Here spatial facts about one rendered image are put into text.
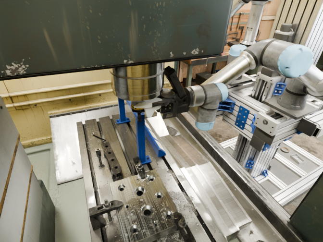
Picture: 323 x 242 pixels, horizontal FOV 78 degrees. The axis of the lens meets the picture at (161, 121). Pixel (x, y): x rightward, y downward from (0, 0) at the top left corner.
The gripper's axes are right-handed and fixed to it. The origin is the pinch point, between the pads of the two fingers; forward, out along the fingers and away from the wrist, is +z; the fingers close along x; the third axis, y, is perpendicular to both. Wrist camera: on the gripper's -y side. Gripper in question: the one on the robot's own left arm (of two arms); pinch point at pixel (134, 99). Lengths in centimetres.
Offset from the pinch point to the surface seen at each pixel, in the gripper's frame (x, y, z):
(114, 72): -3.2, -10.8, 6.4
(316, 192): -34, 37, -66
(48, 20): -12.5, -24.3, 18.5
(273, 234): -31, 75, -65
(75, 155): 66, 75, 27
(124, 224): -13.4, 45.2, 9.3
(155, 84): -7.4, -7.8, -4.0
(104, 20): -12.5, -24.4, 9.2
